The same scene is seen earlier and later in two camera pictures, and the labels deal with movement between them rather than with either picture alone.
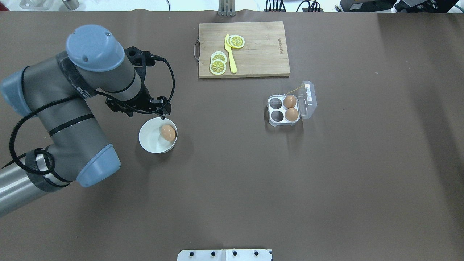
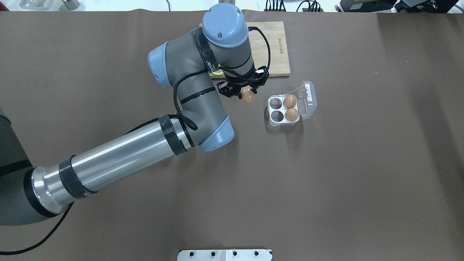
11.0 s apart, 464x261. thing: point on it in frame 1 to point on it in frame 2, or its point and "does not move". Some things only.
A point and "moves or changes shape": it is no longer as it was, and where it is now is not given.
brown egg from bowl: (167, 132) moves or changes shape
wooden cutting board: (264, 53) does not move
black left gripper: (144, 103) to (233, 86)
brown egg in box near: (291, 114) does not move
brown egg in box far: (289, 101) does not move
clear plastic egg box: (287, 110) does not move
